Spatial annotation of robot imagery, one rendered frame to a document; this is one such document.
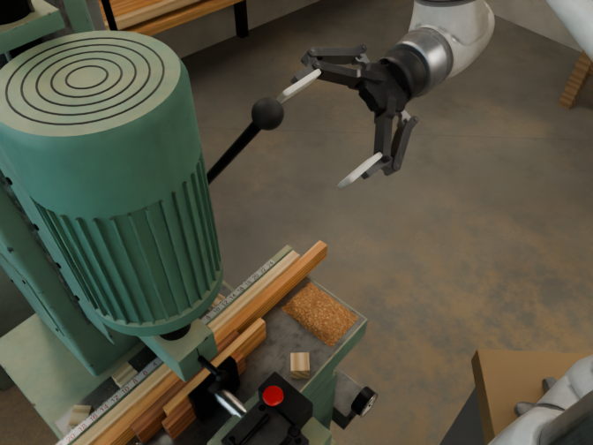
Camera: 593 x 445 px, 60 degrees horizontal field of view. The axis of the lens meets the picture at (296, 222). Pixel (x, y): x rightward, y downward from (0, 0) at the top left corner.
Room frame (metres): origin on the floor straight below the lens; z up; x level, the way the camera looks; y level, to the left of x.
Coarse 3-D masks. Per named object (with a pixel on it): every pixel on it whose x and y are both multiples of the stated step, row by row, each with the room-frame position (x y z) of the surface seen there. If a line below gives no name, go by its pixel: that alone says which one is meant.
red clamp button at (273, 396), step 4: (268, 388) 0.32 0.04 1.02; (272, 388) 0.32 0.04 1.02; (276, 388) 0.32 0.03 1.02; (280, 388) 0.32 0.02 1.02; (264, 392) 0.31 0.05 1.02; (268, 392) 0.31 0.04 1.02; (272, 392) 0.31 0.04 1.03; (276, 392) 0.31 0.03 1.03; (280, 392) 0.31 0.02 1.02; (264, 396) 0.31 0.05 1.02; (268, 396) 0.31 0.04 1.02; (272, 396) 0.31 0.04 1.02; (276, 396) 0.31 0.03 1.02; (280, 396) 0.31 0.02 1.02; (264, 400) 0.30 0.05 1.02; (268, 400) 0.30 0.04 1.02; (272, 400) 0.30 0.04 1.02; (276, 400) 0.30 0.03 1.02; (280, 400) 0.30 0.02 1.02; (268, 404) 0.30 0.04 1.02; (272, 404) 0.30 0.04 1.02; (276, 404) 0.30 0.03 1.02
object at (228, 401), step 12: (228, 360) 0.38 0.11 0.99; (228, 372) 0.36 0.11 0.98; (204, 384) 0.34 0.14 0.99; (216, 384) 0.34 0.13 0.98; (228, 384) 0.36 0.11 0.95; (192, 396) 0.32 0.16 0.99; (204, 396) 0.33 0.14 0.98; (216, 396) 0.33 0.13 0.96; (228, 396) 0.33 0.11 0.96; (192, 408) 0.32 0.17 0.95; (204, 408) 0.32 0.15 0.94; (228, 408) 0.32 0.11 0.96; (240, 408) 0.31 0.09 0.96
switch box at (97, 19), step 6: (90, 0) 0.69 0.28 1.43; (96, 0) 0.70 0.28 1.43; (90, 6) 0.69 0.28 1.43; (96, 6) 0.70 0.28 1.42; (90, 12) 0.69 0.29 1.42; (96, 12) 0.70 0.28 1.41; (96, 18) 0.69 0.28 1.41; (102, 18) 0.70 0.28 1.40; (96, 24) 0.69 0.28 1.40; (102, 24) 0.70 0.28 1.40; (96, 30) 0.69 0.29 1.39; (102, 30) 0.70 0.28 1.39
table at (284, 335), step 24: (288, 336) 0.47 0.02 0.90; (312, 336) 0.47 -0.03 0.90; (360, 336) 0.50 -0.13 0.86; (264, 360) 0.42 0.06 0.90; (288, 360) 0.42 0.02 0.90; (312, 360) 0.42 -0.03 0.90; (336, 360) 0.44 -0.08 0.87; (240, 384) 0.38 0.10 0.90; (312, 384) 0.39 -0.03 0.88; (216, 408) 0.34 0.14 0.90; (192, 432) 0.30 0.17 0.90; (216, 432) 0.30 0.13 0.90
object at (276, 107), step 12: (252, 108) 0.44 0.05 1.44; (264, 108) 0.44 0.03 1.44; (276, 108) 0.44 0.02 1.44; (252, 120) 0.44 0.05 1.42; (264, 120) 0.43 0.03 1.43; (276, 120) 0.43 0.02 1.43; (252, 132) 0.45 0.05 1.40; (240, 144) 0.47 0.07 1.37; (228, 156) 0.49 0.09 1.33; (216, 168) 0.50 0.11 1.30
